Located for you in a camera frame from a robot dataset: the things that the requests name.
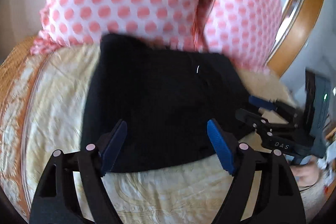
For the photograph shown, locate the black pants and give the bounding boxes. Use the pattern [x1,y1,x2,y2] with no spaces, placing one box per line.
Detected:
[80,34,258,173]

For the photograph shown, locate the person's right hand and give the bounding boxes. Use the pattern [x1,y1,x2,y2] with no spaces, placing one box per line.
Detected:
[290,156,320,188]

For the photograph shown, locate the cream embroidered quilt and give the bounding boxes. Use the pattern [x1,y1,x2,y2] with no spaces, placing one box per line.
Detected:
[20,44,329,224]

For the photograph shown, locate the orange patterned blanket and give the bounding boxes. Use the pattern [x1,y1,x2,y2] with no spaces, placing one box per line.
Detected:
[1,36,46,222]

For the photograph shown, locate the wooden door frame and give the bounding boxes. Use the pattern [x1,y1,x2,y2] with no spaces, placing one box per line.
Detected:
[267,0,324,77]

